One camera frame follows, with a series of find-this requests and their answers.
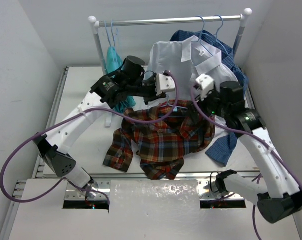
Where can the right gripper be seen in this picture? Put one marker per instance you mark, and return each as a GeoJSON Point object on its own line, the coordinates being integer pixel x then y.
{"type": "Point", "coordinates": [214, 93]}

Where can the red plaid shirt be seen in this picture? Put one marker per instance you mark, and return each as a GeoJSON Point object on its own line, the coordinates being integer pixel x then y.
{"type": "Point", "coordinates": [161, 146]}

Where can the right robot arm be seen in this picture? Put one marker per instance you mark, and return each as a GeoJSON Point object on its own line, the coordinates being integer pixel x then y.
{"type": "Point", "coordinates": [282, 194]}

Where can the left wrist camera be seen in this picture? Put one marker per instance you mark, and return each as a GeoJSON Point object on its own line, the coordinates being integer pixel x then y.
{"type": "Point", "coordinates": [164, 84]}

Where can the blue checked shirt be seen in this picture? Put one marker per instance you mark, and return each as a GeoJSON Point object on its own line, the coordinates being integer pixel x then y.
{"type": "Point", "coordinates": [223, 147]}

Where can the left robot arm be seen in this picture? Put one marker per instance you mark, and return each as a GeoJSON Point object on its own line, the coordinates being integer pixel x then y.
{"type": "Point", "coordinates": [112, 88]}

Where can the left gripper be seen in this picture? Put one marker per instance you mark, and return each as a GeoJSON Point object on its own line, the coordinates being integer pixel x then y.
{"type": "Point", "coordinates": [152, 93]}

